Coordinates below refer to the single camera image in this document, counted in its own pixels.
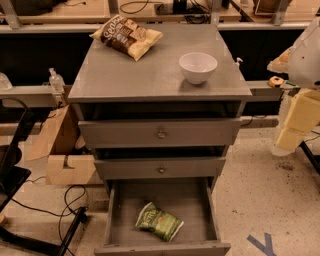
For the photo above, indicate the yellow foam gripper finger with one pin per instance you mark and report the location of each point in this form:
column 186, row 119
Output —
column 298, row 115

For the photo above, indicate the green jalapeno chip bag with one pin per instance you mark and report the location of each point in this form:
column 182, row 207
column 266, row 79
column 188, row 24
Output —
column 160, row 223

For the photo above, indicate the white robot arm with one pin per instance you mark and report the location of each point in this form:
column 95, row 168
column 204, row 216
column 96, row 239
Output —
column 301, row 61

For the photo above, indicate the grey top drawer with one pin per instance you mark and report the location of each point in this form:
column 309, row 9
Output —
column 159, row 133

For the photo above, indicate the grey drawer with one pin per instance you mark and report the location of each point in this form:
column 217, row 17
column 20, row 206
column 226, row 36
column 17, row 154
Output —
column 159, row 167
column 159, row 133
column 189, row 199

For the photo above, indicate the grey middle drawer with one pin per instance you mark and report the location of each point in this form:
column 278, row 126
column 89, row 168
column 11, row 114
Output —
column 159, row 167

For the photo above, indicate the grey bottom drawer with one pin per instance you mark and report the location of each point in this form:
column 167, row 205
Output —
column 189, row 199

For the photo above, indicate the grey drawer cabinet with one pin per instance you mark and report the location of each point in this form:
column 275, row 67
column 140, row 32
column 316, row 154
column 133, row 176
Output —
column 112, row 86

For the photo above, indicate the yellow brown chip bag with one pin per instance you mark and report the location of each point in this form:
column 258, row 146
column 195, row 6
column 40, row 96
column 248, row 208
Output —
column 126, row 36

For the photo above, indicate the black tripod leg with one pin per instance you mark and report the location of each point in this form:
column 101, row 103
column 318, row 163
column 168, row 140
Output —
column 314, row 159

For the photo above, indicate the small white pump bottle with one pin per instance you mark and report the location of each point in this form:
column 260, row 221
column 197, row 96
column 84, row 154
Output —
column 238, row 62

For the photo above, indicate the white bowl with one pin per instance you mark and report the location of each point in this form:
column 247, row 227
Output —
column 197, row 67

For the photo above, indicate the cardboard box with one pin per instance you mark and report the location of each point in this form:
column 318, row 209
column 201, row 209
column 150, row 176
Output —
column 67, row 164

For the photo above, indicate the clear sanitizer bottle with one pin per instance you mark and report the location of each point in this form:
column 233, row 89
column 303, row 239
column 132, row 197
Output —
column 56, row 81

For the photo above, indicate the black stand frame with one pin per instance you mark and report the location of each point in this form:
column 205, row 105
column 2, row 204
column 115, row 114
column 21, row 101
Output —
column 13, row 177

